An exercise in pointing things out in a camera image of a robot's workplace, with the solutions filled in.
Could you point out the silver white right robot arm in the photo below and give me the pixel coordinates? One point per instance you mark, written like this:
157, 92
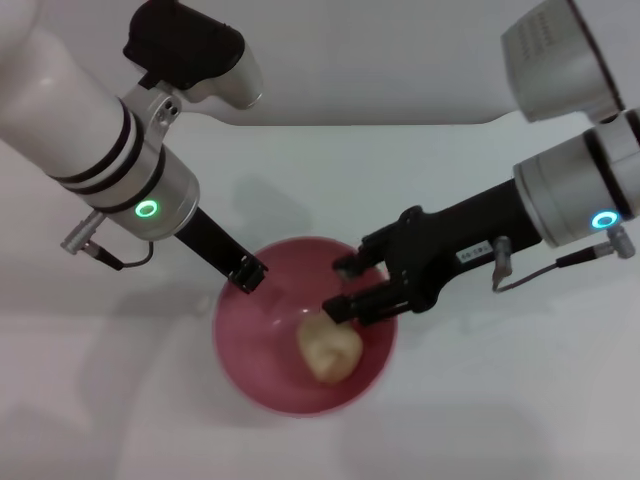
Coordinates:
580, 190

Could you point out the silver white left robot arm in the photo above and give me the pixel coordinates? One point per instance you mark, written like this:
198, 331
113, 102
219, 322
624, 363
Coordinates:
75, 125

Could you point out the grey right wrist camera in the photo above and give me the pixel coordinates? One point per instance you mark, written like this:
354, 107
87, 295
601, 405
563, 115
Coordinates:
555, 55

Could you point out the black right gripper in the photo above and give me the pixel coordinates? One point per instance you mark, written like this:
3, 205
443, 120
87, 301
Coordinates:
450, 240

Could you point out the pink plastic bowl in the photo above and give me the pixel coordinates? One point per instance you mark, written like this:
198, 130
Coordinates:
270, 365

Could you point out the beige egg yolk pastry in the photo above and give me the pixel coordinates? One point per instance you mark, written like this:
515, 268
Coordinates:
332, 350

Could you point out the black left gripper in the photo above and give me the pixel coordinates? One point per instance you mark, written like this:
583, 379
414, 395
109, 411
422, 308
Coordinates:
212, 245

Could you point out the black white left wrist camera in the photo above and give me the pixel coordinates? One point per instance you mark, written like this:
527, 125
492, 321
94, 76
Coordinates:
190, 45

